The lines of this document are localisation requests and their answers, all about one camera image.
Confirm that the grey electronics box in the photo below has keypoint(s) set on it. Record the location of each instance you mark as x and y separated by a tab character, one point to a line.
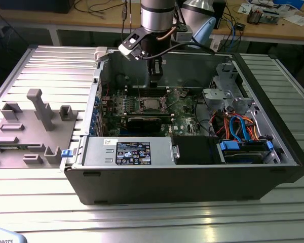
271	17

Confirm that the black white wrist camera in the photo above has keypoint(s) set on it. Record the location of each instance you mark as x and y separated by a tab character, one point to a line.
131	45

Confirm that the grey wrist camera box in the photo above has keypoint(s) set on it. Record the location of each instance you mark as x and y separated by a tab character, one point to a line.
184	34

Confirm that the black PC case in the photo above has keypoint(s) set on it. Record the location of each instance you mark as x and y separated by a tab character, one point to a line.
167	184

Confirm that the grey parts rack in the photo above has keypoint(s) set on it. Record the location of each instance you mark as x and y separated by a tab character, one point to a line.
30	141

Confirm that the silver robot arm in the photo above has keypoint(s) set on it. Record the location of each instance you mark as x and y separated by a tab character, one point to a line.
157	17

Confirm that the green motherboard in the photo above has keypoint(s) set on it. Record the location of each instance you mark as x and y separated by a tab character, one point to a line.
185	121

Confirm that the black power supply label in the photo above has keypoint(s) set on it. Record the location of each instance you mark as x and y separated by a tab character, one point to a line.
133	153

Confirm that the white papers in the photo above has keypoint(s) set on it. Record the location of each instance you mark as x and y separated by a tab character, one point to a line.
297	20

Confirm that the small black device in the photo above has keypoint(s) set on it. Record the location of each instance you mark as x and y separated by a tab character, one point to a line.
240	26

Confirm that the black graphics card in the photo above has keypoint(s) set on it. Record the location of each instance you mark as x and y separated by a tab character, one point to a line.
144	125

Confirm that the device with copper coil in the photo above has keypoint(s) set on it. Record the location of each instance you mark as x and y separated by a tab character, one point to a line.
254	16

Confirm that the silver CPU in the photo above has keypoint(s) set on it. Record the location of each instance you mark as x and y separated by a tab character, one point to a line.
151	103

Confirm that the green RAM stick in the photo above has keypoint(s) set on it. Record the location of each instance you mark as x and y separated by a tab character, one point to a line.
8	147

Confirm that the large black box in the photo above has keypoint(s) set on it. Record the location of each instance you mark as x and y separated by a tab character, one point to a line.
33	6

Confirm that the blue case latch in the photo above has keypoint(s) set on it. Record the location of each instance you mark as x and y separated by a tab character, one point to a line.
66	153

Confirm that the CPU socket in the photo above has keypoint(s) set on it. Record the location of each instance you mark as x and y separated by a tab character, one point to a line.
142	104

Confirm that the blue box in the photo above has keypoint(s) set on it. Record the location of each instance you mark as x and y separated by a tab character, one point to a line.
288	3

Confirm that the pale blue teach pendant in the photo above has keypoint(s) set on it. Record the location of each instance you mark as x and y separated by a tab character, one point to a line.
5	235

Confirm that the blue card retention clip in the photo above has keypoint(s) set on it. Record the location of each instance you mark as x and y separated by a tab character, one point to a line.
92	131
95	112
97	100
93	124

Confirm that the white card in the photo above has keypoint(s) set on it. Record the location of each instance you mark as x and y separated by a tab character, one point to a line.
244	8

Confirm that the hard disk in blue carrier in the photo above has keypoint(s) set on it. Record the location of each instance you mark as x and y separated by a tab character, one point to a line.
230	146

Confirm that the small white board sticker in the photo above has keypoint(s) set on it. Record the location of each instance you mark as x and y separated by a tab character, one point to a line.
176	128

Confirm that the RAM slot with white latches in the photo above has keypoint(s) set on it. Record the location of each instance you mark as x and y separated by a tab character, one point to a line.
132	87
132	92

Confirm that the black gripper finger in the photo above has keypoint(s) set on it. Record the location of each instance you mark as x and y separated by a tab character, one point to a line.
156	76

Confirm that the grey metal drive cage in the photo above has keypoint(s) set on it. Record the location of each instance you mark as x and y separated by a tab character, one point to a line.
218	94

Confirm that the wooden desk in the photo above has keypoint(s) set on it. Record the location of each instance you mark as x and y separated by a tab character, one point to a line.
96	21

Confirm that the small white barcode sticker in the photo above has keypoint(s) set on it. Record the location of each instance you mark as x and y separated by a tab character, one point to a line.
107	141

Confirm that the grey power supply unit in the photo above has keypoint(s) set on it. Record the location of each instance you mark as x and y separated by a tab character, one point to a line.
96	152

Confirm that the white label tag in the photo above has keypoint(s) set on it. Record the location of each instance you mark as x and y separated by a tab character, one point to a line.
214	45

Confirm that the silver coin cell battery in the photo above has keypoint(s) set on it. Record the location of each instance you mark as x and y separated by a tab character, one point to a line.
183	94

